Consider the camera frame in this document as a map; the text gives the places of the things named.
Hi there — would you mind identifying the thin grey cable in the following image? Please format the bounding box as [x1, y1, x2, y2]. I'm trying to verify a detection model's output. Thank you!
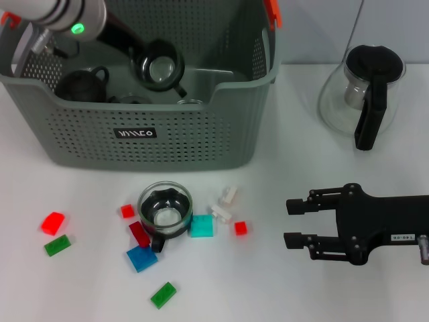
[344, 0, 366, 60]

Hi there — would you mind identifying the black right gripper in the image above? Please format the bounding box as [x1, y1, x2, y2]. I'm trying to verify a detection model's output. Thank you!
[283, 182, 429, 266]

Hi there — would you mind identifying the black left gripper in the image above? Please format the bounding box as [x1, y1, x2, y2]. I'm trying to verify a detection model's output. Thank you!
[96, 12, 149, 58]

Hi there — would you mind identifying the teal square plate brick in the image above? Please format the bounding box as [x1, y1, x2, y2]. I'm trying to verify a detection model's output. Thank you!
[190, 214, 215, 238]

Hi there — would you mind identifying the bright red sloped brick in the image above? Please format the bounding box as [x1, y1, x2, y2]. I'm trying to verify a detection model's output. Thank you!
[40, 211, 66, 235]

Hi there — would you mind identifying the glass pitcher black lid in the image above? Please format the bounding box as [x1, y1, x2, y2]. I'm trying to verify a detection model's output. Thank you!
[317, 44, 407, 152]

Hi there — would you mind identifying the blue square plate brick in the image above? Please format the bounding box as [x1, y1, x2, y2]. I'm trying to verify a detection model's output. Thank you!
[126, 245, 158, 273]

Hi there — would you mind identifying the grey perforated storage bin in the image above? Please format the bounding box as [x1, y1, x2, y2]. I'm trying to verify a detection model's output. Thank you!
[0, 0, 282, 174]

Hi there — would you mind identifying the dark brown clay teapot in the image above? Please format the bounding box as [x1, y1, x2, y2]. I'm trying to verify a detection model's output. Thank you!
[54, 65, 111, 103]

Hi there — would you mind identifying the white toy brick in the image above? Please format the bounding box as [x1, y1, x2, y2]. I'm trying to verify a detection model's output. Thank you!
[219, 186, 241, 205]
[210, 203, 233, 224]

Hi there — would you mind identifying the green rectangular brick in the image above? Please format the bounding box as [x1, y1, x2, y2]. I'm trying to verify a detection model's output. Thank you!
[44, 234, 72, 258]
[150, 282, 178, 309]

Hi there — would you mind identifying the dark red long brick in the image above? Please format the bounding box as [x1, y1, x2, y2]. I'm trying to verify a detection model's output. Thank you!
[129, 221, 151, 248]

